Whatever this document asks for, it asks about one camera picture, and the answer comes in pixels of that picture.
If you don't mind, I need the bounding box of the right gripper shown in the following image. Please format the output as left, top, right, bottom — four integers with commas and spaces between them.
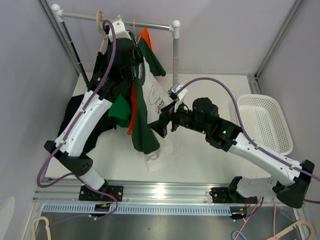
148, 98, 208, 139

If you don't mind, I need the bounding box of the white and dark green shirt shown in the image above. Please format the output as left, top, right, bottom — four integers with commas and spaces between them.
131, 38, 181, 172

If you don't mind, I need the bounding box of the orange t shirt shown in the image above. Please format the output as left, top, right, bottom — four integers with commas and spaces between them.
127, 28, 153, 135

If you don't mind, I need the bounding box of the pink wire hanger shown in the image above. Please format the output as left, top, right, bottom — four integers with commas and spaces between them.
133, 18, 143, 45

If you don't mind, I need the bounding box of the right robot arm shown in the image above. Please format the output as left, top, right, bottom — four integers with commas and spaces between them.
149, 97, 315, 209

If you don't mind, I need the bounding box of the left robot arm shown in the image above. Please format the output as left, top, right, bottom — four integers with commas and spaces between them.
44, 37, 143, 201

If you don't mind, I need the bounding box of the beige hanger with black shirt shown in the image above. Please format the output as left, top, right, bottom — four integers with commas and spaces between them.
95, 10, 109, 54

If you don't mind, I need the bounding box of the black t shirt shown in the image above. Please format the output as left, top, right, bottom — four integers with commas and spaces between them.
55, 39, 116, 157

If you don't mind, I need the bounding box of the bright green t shirt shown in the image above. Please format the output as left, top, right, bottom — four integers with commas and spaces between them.
105, 40, 134, 128

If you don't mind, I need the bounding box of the blue hanger on floor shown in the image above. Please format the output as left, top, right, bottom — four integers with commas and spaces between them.
230, 231, 247, 240

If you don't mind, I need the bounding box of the beige hanger on floor left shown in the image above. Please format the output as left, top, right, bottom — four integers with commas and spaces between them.
30, 216, 53, 240

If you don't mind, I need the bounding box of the beige hanger on floor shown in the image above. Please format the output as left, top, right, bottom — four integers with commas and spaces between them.
30, 216, 53, 240
267, 220, 316, 240

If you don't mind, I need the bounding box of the beige hanger on floor right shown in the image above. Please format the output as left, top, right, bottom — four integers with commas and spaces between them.
267, 220, 316, 240

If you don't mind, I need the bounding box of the metal clothes rack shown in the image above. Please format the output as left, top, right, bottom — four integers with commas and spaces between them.
51, 4, 181, 85

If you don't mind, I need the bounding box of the white plastic basket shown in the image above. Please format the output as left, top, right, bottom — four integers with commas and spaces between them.
237, 94, 293, 156

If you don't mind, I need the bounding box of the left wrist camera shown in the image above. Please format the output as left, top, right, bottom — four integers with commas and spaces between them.
111, 17, 131, 40

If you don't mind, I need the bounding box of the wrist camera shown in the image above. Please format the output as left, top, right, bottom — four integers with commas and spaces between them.
111, 17, 131, 40
168, 83, 188, 112

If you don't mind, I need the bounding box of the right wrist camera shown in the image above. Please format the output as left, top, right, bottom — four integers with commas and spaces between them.
168, 83, 188, 112

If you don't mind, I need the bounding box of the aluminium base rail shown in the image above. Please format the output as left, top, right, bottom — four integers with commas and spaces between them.
32, 177, 303, 208

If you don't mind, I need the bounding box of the slotted cable duct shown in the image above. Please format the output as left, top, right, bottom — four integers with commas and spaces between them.
42, 203, 246, 216

